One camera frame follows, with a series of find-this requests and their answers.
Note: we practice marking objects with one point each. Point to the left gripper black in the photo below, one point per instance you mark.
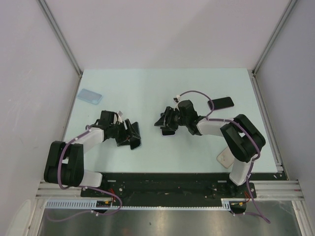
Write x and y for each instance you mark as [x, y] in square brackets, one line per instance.
[120, 140]

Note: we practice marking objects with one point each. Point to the lilac phone case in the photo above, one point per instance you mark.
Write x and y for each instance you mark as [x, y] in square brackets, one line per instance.
[166, 133]

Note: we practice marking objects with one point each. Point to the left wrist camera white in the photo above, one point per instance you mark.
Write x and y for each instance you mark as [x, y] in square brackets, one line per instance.
[119, 117]

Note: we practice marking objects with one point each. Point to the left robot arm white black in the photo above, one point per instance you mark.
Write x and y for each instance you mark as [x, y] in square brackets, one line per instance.
[65, 161]

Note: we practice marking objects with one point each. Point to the aluminium front rail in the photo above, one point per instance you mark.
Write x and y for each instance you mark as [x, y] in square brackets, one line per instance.
[278, 190]

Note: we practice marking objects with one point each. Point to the pink phone black screen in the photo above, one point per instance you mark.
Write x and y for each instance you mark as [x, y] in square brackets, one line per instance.
[220, 103]

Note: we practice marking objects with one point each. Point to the teal cased black phone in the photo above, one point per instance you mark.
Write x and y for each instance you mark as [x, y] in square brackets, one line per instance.
[134, 137]

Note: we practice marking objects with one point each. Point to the light blue phone case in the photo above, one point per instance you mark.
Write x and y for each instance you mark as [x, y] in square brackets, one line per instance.
[89, 96]

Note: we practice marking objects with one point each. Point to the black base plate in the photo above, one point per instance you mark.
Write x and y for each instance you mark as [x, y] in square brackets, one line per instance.
[172, 190]

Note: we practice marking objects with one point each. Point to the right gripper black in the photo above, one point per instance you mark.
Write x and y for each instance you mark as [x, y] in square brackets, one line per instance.
[165, 122]

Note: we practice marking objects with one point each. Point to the beige phone case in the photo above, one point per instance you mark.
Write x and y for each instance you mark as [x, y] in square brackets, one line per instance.
[226, 158]

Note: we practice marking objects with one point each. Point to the right aluminium frame post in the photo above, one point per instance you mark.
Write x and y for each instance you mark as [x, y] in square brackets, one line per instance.
[275, 34]

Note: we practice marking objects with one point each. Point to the aluminium frame post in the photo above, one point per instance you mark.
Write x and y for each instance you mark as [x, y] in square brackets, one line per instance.
[47, 12]
[275, 34]

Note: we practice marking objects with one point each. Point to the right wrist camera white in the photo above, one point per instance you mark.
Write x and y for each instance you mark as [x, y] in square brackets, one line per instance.
[176, 99]

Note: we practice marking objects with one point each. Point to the left aluminium frame post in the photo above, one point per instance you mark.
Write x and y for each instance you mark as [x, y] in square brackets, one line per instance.
[47, 12]

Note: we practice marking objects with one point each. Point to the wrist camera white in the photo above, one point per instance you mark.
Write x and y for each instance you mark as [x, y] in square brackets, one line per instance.
[119, 117]
[176, 99]

